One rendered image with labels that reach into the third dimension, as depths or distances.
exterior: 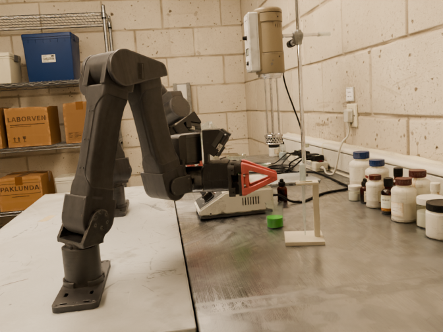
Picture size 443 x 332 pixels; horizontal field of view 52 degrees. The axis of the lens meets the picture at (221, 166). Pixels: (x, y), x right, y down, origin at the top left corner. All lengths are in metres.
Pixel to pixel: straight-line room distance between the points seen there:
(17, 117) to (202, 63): 1.41
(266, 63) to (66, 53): 2.00
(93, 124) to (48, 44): 2.61
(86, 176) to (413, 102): 0.94
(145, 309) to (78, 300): 0.11
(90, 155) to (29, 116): 2.60
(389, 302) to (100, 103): 0.55
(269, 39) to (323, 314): 1.13
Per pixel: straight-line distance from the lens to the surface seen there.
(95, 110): 0.81
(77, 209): 0.80
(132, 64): 0.83
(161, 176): 0.88
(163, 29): 3.69
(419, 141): 1.37
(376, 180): 1.25
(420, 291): 0.77
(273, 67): 1.62
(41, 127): 3.37
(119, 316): 0.72
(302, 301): 0.71
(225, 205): 1.19
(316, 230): 0.98
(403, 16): 1.45
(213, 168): 0.93
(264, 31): 1.63
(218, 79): 3.67
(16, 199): 3.42
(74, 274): 0.81
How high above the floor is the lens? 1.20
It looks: 8 degrees down
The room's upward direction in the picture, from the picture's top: 4 degrees counter-clockwise
